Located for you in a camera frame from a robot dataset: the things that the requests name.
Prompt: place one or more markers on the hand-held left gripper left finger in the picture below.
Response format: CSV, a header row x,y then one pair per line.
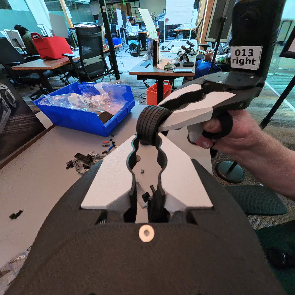
x,y
108,182

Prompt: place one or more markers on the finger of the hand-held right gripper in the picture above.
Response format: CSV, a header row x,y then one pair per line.
x,y
186,91
191,117

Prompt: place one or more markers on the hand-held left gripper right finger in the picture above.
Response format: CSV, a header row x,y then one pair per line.
x,y
186,184

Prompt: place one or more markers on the black rubber tyre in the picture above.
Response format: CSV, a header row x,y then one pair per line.
x,y
147,124

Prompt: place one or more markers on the pile of grey lego pieces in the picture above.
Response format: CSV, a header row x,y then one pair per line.
x,y
85,160

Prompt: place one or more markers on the lego set box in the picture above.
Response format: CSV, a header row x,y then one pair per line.
x,y
13,129

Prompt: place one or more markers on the person's right hand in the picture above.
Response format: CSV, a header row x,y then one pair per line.
x,y
242,133

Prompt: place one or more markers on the black phone stand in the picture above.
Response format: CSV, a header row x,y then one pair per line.
x,y
187,63

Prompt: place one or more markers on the black axle pin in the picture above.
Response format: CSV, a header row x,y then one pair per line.
x,y
152,187

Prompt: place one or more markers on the blue pin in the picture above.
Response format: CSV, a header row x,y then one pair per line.
x,y
111,147

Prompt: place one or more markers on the framed sign stand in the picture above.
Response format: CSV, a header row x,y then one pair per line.
x,y
219,20

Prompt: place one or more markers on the red storage bin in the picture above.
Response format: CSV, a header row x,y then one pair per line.
x,y
151,96

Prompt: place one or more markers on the wooden desk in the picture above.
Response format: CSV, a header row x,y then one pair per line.
x,y
149,67
34,65

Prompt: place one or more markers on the black round-base stand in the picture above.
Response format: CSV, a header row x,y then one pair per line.
x,y
230,175

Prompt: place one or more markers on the dark printed box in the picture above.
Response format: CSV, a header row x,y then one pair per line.
x,y
152,51

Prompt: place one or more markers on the blue storage bin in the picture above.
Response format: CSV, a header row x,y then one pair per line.
x,y
76,119

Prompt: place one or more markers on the dark green chair seat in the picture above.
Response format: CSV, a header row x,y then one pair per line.
x,y
255,199

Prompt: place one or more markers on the whiteboard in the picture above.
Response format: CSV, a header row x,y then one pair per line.
x,y
179,11

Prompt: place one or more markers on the white poster board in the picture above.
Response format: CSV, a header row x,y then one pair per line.
x,y
147,20

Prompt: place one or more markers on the black support pole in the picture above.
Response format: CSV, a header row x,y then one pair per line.
x,y
110,46

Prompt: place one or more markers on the crumpled clear plastic bags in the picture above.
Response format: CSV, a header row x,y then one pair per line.
x,y
69,101

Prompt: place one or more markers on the small black angled piece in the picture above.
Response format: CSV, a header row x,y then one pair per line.
x,y
15,214

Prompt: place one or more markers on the black office chair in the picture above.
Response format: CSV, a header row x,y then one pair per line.
x,y
89,53

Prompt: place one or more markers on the clear bag of small parts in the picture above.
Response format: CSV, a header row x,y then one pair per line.
x,y
13,265

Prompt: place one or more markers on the red tote bag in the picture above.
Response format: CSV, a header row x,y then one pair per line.
x,y
50,49

